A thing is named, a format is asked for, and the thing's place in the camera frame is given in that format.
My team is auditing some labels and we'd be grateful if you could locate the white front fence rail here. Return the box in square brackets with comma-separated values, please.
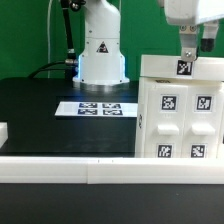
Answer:
[0, 157, 224, 184]

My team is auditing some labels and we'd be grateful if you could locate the white cabinet door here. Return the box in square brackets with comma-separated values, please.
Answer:
[145, 84, 187, 158]
[181, 82, 224, 159]

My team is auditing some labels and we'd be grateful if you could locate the white left fence rail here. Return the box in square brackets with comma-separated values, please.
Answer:
[0, 122, 8, 148]

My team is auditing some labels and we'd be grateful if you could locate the white cabinet top block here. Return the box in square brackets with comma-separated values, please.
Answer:
[140, 55, 224, 81]

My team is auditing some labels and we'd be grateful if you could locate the black cable hose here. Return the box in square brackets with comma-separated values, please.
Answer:
[27, 0, 80, 80]

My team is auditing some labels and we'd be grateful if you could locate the white cabinet body box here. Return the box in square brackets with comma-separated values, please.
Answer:
[135, 77, 222, 158]

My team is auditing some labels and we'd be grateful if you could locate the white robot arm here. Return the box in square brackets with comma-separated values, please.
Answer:
[73, 0, 224, 90]

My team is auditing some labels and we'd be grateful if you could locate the white marker base plate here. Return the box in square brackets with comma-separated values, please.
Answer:
[55, 101, 137, 117]

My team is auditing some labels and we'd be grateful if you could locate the white thin cable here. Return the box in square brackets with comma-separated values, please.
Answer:
[47, 0, 54, 79]

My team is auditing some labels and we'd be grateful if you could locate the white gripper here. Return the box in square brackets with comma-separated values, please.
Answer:
[157, 0, 224, 62]

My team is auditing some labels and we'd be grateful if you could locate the white fence rail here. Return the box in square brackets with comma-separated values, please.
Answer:
[0, 122, 8, 148]
[0, 157, 224, 184]

